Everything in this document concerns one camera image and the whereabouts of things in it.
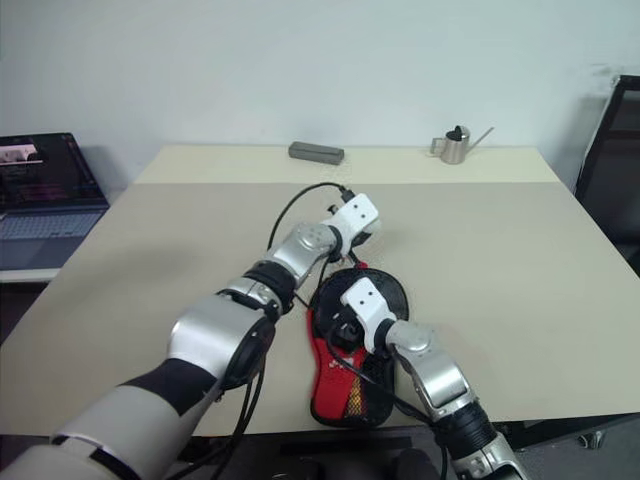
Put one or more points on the open laptop computer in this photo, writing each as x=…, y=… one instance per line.
x=45, y=230

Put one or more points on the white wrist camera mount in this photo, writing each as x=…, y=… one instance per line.
x=367, y=297
x=357, y=212

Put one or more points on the silver metal watering can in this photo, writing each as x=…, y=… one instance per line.
x=455, y=150

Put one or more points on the black and red paddle case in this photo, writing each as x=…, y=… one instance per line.
x=332, y=385

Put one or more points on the black table caster wheel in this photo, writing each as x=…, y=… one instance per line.
x=593, y=440

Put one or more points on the gray rectangular case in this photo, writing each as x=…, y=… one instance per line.
x=315, y=152

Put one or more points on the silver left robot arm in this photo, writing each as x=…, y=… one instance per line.
x=215, y=330

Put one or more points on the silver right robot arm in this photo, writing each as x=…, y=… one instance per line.
x=440, y=370

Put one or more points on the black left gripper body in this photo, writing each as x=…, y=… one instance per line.
x=361, y=241

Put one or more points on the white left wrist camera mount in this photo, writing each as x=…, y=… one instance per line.
x=357, y=212

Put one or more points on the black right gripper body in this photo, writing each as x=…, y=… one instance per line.
x=347, y=334

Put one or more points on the white side desk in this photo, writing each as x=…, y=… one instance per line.
x=25, y=275

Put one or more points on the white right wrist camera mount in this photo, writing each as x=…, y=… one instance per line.
x=367, y=297

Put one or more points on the dark rounded shape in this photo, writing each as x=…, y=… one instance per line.
x=417, y=465

